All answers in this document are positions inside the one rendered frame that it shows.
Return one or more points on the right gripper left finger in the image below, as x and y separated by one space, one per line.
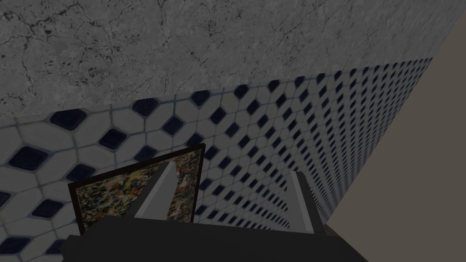
157 193

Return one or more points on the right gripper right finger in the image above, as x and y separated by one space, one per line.
303 203

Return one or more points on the black framed speckled wall picture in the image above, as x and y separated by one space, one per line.
109 194

